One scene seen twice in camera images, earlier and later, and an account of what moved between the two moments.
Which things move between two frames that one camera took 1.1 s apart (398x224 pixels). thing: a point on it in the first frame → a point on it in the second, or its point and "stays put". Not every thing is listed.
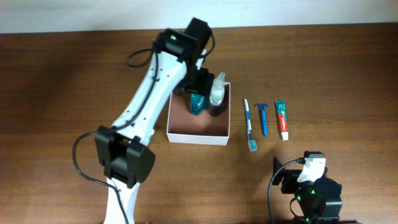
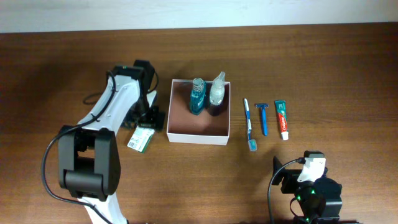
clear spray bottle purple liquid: (217, 89) stays put
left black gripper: (201, 82) → (148, 117)
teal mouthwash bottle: (196, 104) stays put
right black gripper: (288, 182) stays put
